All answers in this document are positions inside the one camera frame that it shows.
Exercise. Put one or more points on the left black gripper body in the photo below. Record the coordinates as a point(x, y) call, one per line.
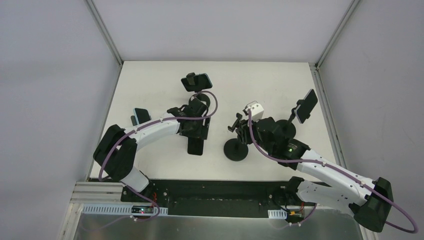
point(195, 100)

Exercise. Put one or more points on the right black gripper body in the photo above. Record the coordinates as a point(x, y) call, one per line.
point(241, 122)

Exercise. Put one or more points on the black phone stand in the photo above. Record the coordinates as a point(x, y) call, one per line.
point(200, 96)
point(234, 149)
point(288, 128)

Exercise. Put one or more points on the black phone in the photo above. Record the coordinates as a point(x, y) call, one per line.
point(195, 146)

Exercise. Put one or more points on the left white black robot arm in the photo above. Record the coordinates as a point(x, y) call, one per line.
point(117, 149)

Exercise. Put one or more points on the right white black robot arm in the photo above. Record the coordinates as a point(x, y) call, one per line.
point(369, 201)

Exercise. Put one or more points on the blue-cased phone on back stand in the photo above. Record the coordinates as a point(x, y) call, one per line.
point(196, 82)

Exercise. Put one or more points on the light blue phone on wooden stand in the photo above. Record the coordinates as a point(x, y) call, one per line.
point(140, 116)

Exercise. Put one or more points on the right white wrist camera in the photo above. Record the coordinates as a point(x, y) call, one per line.
point(256, 110)

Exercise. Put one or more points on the right white cable duct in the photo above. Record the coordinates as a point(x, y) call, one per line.
point(277, 214)

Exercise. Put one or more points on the white cable duct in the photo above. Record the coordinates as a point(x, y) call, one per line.
point(277, 214)
point(124, 209)

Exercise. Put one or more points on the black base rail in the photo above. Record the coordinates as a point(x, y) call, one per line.
point(213, 198)

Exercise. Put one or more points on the left white cable duct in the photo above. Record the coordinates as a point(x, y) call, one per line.
point(124, 209)

